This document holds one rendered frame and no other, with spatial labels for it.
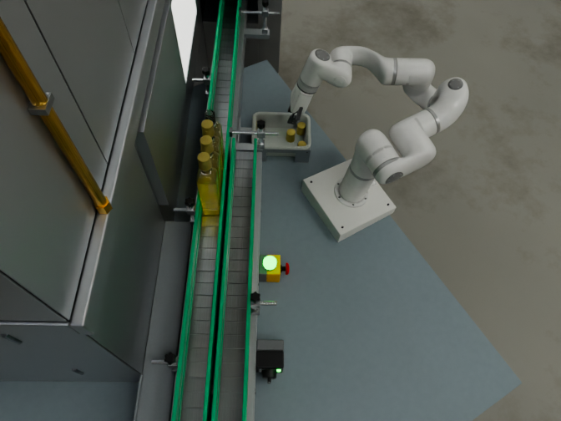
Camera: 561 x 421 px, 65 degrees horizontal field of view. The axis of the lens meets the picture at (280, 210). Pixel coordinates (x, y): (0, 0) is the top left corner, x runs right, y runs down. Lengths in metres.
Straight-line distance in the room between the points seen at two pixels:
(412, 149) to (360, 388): 0.72
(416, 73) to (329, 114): 1.48
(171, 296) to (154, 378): 0.23
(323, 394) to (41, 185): 1.00
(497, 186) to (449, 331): 1.51
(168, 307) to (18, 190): 0.77
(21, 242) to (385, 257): 1.19
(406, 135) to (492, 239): 1.43
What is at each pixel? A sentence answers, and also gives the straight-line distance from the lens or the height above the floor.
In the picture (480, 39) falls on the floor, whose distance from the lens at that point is 3.80.
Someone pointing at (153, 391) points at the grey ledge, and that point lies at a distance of 1.30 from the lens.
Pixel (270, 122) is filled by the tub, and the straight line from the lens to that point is 1.78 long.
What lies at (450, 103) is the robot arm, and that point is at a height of 1.18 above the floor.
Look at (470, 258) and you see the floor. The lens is 2.59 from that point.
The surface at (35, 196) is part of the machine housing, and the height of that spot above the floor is 1.60.
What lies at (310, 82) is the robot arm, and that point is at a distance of 1.49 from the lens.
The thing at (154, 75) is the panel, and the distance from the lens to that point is 1.22.
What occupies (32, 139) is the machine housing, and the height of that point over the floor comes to 1.65.
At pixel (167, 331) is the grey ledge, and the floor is 0.88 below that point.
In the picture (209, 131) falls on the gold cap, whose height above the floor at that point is 1.15.
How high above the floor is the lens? 2.14
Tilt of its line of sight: 60 degrees down
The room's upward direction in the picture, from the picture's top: 5 degrees clockwise
